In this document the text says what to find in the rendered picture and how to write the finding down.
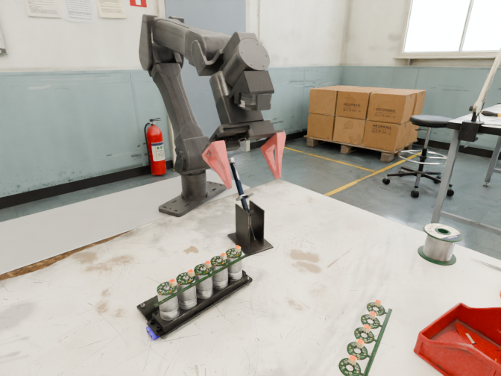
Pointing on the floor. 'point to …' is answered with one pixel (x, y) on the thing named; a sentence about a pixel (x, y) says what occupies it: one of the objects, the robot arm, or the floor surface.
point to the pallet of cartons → (364, 118)
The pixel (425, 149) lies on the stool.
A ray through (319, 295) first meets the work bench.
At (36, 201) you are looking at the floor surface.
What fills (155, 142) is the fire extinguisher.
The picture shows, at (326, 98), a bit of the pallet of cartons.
